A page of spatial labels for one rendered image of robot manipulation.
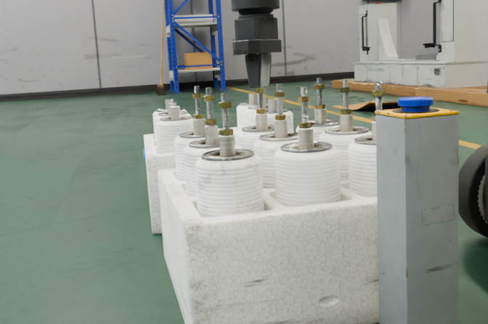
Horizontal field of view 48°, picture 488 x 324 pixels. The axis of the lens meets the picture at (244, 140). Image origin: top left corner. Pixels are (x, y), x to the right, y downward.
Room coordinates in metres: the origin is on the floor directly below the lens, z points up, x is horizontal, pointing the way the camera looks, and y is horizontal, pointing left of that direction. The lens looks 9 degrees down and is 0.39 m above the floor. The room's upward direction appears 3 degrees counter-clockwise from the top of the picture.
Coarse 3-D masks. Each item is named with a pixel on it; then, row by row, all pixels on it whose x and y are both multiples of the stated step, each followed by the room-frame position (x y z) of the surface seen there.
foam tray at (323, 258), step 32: (160, 192) 1.00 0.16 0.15; (352, 192) 0.80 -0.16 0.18; (192, 224) 0.68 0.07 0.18; (224, 224) 0.69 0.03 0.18; (256, 224) 0.70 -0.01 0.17; (288, 224) 0.71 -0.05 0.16; (320, 224) 0.72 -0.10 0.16; (352, 224) 0.73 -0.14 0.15; (192, 256) 0.67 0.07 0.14; (224, 256) 0.68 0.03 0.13; (256, 256) 0.69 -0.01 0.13; (288, 256) 0.71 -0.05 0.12; (320, 256) 0.72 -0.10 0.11; (352, 256) 0.73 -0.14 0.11; (192, 288) 0.67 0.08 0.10; (224, 288) 0.68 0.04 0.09; (256, 288) 0.69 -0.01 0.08; (288, 288) 0.70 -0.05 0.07; (320, 288) 0.72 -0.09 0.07; (352, 288) 0.73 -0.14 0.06; (192, 320) 0.67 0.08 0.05; (224, 320) 0.68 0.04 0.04; (256, 320) 0.69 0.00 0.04; (288, 320) 0.70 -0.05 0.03; (320, 320) 0.72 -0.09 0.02; (352, 320) 0.73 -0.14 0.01
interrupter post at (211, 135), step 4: (204, 128) 0.88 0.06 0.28; (208, 128) 0.87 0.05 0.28; (212, 128) 0.87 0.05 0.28; (216, 128) 0.88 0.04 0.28; (208, 132) 0.87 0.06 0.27; (212, 132) 0.87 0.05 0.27; (216, 132) 0.87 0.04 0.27; (208, 136) 0.87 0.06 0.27; (212, 136) 0.87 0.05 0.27; (216, 136) 0.87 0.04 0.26; (208, 140) 0.87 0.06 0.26; (212, 140) 0.87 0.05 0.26; (216, 140) 0.87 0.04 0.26; (208, 144) 0.87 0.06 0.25; (212, 144) 0.87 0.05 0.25
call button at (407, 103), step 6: (402, 102) 0.64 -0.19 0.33; (408, 102) 0.63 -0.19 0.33; (414, 102) 0.63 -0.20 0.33; (420, 102) 0.62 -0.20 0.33; (426, 102) 0.63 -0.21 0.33; (432, 102) 0.63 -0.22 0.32; (402, 108) 0.64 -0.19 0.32; (408, 108) 0.63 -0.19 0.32; (414, 108) 0.63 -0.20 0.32; (420, 108) 0.63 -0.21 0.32; (426, 108) 0.63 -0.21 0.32
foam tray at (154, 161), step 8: (232, 128) 1.61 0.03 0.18; (144, 136) 1.55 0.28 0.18; (152, 136) 1.53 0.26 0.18; (152, 144) 1.38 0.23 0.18; (152, 152) 1.26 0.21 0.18; (152, 160) 1.20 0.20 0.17; (160, 160) 1.20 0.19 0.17; (168, 160) 1.21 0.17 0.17; (152, 168) 1.20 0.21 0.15; (160, 168) 1.20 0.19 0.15; (168, 168) 1.21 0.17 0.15; (152, 176) 1.20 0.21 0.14; (152, 184) 1.20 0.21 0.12; (152, 192) 1.20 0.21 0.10; (152, 200) 1.20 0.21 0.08; (152, 208) 1.20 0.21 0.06; (152, 216) 1.20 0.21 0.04; (160, 216) 1.20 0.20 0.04; (152, 224) 1.20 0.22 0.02; (160, 224) 1.20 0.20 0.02; (152, 232) 1.20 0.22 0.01; (160, 232) 1.20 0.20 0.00
